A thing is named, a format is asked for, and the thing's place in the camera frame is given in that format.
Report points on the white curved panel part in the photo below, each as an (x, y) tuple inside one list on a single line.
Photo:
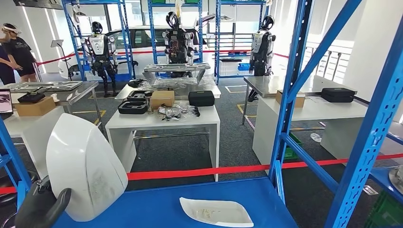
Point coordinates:
[(217, 212), (82, 163)]

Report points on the white table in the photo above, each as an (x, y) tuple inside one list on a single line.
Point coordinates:
[(204, 116), (327, 110), (31, 141), (182, 93)]

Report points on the black hard case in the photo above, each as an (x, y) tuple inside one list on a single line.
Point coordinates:
[(338, 95), (201, 98)]

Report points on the clear plastic bags pile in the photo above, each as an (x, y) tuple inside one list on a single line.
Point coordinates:
[(172, 112)]

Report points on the cardboard box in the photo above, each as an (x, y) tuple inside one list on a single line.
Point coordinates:
[(300, 102), (34, 108), (162, 99)]

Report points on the clear plastic wrap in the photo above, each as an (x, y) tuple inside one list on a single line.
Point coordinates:
[(170, 83)]

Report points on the steel bench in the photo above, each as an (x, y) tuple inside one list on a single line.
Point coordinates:
[(176, 67)]

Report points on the clear plastic bin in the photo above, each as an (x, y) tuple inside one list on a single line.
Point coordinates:
[(228, 67)]

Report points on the metal cylinder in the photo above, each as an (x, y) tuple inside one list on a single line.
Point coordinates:
[(149, 104)]

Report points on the red barrier tape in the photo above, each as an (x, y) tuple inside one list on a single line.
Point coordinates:
[(141, 52), (204, 171)]

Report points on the blue plastic bin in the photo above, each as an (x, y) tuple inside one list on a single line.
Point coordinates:
[(244, 66)]

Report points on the black foam tray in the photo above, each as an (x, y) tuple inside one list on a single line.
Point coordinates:
[(132, 107), (137, 95)]

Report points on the black pouch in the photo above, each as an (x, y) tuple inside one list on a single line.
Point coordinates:
[(137, 83)]

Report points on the dark uncovered humanoid robot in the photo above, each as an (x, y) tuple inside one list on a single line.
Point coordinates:
[(176, 44)]

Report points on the white car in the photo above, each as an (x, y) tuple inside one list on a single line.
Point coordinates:
[(143, 63)]

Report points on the white black humanoid robot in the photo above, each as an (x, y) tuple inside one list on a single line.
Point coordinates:
[(99, 45), (260, 44)]

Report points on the green plastic crate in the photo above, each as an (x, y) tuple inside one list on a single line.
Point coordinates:
[(385, 214), (292, 153)]

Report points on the clear plastic bag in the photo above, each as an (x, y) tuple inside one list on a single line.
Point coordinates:
[(315, 137)]

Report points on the grey tray of parts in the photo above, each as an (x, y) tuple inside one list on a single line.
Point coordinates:
[(47, 85)]

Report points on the black stand with tablet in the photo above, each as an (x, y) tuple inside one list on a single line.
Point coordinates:
[(56, 43)]

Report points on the black router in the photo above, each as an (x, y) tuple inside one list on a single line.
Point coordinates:
[(31, 97)]

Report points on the person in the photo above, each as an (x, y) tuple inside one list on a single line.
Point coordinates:
[(5, 72), (20, 53)]

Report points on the open laptop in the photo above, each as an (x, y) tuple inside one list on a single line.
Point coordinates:
[(5, 100)]

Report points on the grey metal casting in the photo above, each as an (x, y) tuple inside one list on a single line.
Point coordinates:
[(397, 179)]

